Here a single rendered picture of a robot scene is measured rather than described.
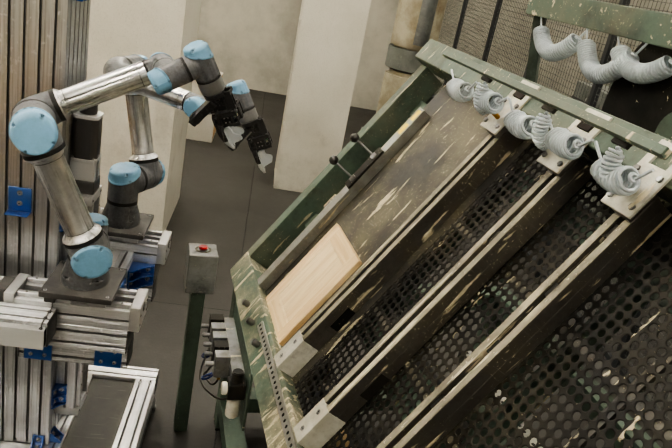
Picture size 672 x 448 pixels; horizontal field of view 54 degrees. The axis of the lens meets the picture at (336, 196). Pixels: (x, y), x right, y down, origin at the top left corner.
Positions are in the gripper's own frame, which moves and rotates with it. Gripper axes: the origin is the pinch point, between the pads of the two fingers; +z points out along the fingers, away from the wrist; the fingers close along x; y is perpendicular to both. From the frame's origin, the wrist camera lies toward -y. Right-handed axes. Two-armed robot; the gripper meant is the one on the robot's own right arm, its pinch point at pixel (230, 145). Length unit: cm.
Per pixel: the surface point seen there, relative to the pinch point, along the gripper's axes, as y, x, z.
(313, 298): 12, -16, 58
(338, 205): 20, 26, 53
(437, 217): 60, -15, 30
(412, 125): 54, 44, 34
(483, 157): 77, -6, 17
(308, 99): -60, 350, 190
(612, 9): 129, 52, 6
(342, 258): 24, -5, 52
